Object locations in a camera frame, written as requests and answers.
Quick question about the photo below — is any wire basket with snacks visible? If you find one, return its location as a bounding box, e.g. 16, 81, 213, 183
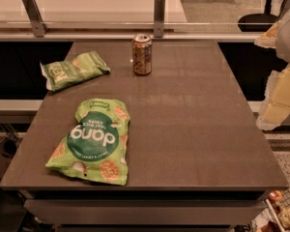
250, 190, 290, 232

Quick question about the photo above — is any black office chair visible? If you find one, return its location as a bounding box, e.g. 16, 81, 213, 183
238, 0, 287, 32

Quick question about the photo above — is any middle metal railing bracket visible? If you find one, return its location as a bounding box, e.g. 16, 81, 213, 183
154, 0, 165, 38

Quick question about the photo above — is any green dang rice chips bag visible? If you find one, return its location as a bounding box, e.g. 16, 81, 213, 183
45, 99, 131, 186

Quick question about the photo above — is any brown soda can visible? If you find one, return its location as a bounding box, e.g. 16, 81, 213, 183
132, 34, 152, 75

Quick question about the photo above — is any green jalapeno chip bag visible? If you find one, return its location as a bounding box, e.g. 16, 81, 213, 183
40, 51, 110, 92

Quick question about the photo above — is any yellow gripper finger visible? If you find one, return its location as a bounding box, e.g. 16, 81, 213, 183
254, 20, 280, 48
256, 64, 290, 131

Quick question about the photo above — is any metal railing bracket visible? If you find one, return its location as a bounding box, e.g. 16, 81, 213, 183
154, 0, 165, 38
21, 0, 47, 38

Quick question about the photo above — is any left metal railing bracket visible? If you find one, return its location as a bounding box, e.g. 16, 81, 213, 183
21, 0, 47, 38

